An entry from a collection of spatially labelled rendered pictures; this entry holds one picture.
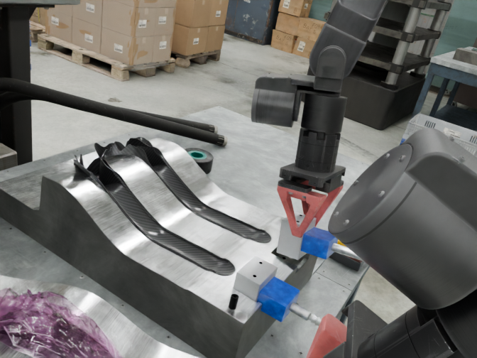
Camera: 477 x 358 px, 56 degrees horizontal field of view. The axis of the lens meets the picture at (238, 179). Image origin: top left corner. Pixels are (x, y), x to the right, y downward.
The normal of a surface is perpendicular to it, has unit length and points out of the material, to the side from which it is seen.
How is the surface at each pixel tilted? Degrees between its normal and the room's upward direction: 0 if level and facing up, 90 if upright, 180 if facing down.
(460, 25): 90
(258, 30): 90
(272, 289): 0
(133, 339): 26
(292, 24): 88
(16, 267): 0
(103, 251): 90
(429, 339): 68
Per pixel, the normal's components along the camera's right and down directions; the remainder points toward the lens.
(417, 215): 0.06, 0.01
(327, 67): -0.22, 0.35
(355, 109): -0.57, 0.28
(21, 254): 0.18, -0.87
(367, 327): 0.58, -0.66
